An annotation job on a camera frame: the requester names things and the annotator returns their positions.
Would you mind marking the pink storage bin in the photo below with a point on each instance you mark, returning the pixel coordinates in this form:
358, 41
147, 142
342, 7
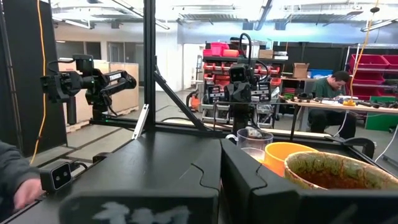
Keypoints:
219, 49

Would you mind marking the blue-green glazed ceramic mug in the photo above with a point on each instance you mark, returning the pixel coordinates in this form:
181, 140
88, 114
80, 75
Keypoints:
326, 168

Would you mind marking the person's hand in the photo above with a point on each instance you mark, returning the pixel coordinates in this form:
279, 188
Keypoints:
28, 193

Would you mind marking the blue storage bin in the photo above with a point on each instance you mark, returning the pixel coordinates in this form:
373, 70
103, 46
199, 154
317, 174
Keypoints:
320, 73

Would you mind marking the silver metal bracket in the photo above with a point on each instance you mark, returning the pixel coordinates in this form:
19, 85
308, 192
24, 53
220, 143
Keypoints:
141, 121

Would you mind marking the black table-level camera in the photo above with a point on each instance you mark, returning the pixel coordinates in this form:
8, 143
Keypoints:
57, 176

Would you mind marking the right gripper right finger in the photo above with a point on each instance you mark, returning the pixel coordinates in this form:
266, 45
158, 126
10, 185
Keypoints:
248, 199

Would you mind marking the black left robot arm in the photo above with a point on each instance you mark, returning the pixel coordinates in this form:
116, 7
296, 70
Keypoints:
241, 118

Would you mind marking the red storage bin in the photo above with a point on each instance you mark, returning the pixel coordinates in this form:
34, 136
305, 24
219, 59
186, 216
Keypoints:
368, 61
368, 77
392, 61

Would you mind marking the black board panel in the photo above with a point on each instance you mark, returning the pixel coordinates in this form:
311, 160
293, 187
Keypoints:
21, 62

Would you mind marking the black upright frame post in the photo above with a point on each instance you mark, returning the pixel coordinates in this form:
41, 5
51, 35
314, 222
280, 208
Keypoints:
149, 62

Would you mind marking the clear plastic cup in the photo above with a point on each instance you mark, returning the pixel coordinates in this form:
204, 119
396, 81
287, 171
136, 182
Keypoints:
252, 141

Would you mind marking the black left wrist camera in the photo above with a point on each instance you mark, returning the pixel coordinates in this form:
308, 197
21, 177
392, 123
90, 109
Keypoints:
238, 73

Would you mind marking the orange plastic cup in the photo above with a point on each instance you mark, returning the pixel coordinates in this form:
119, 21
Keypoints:
280, 155

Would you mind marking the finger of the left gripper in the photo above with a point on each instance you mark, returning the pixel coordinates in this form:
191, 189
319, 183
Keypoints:
217, 94
260, 91

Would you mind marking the closed cardboard box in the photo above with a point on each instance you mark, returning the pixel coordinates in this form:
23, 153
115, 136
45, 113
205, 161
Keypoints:
265, 53

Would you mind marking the person's arm grey sleeve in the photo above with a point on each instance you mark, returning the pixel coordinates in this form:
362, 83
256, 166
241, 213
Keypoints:
12, 168

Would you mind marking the black diagonal frame strut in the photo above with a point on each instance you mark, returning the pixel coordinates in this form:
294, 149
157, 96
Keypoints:
180, 99

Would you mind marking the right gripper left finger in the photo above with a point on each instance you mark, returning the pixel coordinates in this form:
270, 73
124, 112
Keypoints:
155, 205

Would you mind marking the shelf rack with red bins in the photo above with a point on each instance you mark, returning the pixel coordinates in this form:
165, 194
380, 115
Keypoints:
217, 68

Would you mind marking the green box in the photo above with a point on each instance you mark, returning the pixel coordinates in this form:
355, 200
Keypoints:
381, 121

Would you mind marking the open cardboard box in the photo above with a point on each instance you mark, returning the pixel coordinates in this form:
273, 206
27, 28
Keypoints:
301, 71

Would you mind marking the black frame base rail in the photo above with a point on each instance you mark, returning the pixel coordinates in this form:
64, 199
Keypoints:
124, 123

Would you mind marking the person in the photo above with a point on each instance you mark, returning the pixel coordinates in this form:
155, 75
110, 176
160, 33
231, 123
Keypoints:
326, 90

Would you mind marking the wooden work table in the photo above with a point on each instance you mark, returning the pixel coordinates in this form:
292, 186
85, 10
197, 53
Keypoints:
373, 108

